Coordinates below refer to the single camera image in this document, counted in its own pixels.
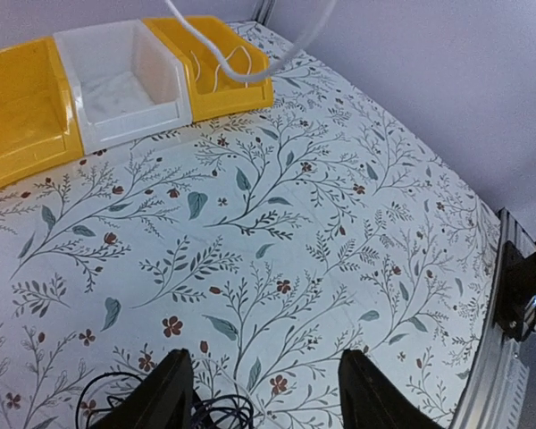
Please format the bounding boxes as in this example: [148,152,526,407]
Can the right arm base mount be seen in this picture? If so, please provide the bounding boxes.
[490,221,536,344]

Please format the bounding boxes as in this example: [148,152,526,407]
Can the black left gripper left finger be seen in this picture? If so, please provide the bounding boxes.
[92,349,193,429]

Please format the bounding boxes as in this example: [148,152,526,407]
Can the black cables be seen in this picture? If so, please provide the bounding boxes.
[76,357,269,429]

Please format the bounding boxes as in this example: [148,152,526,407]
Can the large yellow plastic bin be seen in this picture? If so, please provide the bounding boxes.
[0,37,85,189]

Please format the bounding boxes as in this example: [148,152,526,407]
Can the front aluminium rail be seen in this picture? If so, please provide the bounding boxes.
[450,208,536,428]

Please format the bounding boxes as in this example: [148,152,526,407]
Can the white translucent plastic bin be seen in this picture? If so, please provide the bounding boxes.
[54,20,193,155]

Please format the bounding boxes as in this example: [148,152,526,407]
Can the small yellow plastic bin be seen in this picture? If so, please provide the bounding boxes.
[141,14,274,122]

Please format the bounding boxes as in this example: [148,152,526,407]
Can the right aluminium frame post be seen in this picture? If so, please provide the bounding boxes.
[252,0,276,25]

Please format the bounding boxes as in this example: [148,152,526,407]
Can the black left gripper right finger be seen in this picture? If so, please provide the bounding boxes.
[338,349,439,429]

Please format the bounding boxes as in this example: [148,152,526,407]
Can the white cable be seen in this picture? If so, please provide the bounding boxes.
[189,44,254,96]
[163,0,339,85]

